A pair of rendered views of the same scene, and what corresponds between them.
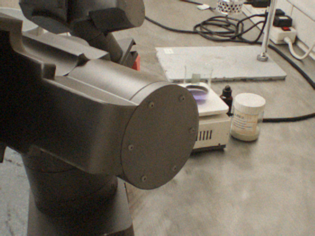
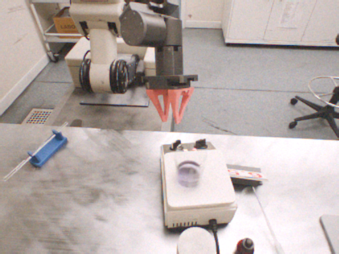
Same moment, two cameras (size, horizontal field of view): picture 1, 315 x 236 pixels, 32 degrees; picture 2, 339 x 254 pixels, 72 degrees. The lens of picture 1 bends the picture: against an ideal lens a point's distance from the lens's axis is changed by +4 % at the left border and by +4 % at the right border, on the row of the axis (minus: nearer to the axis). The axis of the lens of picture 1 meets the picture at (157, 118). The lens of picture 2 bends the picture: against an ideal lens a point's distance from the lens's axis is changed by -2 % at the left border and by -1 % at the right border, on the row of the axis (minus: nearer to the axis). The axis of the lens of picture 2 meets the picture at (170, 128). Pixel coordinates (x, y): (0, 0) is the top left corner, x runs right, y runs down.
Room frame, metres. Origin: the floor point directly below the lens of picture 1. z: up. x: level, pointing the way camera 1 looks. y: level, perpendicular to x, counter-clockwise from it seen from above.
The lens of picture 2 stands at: (0.94, -0.31, 1.20)
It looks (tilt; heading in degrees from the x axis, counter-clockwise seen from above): 44 degrees down; 107
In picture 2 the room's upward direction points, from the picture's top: straight up
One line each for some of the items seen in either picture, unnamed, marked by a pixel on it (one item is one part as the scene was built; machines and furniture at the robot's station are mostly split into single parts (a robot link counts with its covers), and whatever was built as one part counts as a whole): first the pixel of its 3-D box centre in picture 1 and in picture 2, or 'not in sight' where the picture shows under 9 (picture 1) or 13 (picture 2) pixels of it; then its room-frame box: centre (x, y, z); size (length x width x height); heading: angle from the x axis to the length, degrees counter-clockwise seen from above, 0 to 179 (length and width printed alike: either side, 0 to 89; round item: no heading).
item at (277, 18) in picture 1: (278, 21); not in sight; (1.51, -0.32, 0.80); 0.07 x 0.04 x 0.02; 103
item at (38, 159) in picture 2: not in sight; (47, 146); (0.53, -0.04, 0.77); 0.10 x 0.03 x 0.04; 84
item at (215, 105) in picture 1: (188, 99); (196, 176); (0.91, -0.06, 0.83); 0.12 x 0.12 x 0.01; 22
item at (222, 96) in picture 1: (225, 100); (245, 249); (1.02, -0.14, 0.78); 0.03 x 0.03 x 0.07
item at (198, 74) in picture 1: (197, 84); (188, 167); (0.90, -0.07, 0.87); 0.06 x 0.05 x 0.08; 32
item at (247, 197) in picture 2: not in sight; (253, 200); (1.03, -0.03, 0.76); 0.06 x 0.06 x 0.02
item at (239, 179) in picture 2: not in sight; (243, 171); (1.00, 0.03, 0.77); 0.09 x 0.06 x 0.04; 8
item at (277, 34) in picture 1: (261, 14); not in sight; (1.65, -0.30, 0.77); 0.40 x 0.06 x 0.04; 13
